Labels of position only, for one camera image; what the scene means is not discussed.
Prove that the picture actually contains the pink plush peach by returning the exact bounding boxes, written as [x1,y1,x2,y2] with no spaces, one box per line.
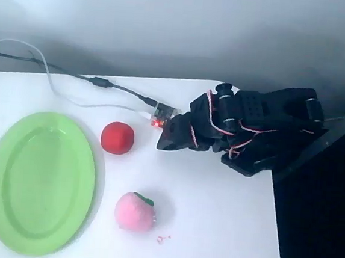
[112,190,160,235]

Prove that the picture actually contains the green oval plate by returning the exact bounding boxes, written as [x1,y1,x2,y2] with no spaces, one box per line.
[0,107,102,258]

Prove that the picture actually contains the controller board with red LED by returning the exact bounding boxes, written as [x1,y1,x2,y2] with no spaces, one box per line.
[149,101,184,133]

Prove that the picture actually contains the red plush ball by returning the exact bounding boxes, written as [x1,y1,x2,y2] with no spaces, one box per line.
[99,120,137,156]

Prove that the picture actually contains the small pink thread scrap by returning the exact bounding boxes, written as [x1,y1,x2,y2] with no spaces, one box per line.
[155,233,172,245]

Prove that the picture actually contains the black power cable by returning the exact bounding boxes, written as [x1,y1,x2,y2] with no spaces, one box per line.
[0,50,161,108]

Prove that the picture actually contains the black and white cables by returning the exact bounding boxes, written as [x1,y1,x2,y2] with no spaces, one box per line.
[0,38,160,121]

